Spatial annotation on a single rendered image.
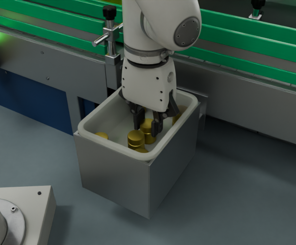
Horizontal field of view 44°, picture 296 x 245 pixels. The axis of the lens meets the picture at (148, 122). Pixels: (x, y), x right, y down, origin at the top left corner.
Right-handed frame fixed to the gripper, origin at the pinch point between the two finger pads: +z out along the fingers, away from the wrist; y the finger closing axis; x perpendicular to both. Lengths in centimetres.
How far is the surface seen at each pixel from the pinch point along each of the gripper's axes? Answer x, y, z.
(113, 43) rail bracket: -6.1, 12.5, -11.8
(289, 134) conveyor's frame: -16.8, -25.3, 4.0
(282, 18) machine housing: -37.5, -14.0, -11.9
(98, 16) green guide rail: -14.9, 23.2, -12.2
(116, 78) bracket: -6.1, 12.3, -3.3
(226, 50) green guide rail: -18.4, -8.1, -10.5
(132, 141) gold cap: 6.1, -0.2, 0.4
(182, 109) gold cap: -9.2, -3.2, 1.3
